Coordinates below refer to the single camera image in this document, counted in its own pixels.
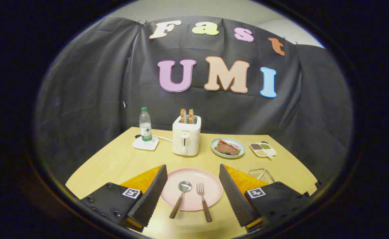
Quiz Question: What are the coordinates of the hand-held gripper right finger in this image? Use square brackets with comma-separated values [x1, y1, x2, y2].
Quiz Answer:
[219, 164, 311, 233]

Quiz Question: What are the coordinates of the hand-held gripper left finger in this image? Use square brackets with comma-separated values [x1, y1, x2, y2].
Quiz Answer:
[80, 164, 168, 233]

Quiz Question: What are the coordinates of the wooden-handled metal fork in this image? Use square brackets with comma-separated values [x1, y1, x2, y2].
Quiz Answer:
[196, 183, 212, 222]

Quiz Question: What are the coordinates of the wooden-handled metal spoon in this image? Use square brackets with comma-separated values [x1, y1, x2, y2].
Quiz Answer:
[169, 181, 192, 219]

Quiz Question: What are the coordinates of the pink round plate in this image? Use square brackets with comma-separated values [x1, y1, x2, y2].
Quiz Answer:
[160, 168, 223, 211]

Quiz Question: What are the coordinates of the pale green plate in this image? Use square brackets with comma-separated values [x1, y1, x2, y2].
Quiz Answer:
[210, 137, 246, 159]

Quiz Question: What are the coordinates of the brown meat steak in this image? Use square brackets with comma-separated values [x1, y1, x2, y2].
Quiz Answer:
[214, 143, 240, 156]

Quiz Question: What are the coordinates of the white divided condiment dish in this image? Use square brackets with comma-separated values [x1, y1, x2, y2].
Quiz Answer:
[249, 142, 277, 159]

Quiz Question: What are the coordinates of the white square coaster tray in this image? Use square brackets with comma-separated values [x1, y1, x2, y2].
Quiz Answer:
[132, 136, 160, 151]

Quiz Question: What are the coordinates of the white toaster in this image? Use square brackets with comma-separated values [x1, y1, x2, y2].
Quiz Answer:
[172, 115, 202, 156]

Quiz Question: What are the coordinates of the clear plastic water bottle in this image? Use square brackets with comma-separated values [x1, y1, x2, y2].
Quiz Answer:
[139, 107, 153, 142]

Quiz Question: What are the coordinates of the black backdrop cloth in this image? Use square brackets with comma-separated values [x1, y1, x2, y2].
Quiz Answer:
[35, 16, 353, 185]

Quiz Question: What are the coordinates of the wire metal basket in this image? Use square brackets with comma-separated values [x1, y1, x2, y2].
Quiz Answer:
[248, 168, 276, 184]

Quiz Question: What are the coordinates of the white power cable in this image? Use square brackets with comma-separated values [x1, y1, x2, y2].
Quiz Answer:
[135, 134, 173, 143]

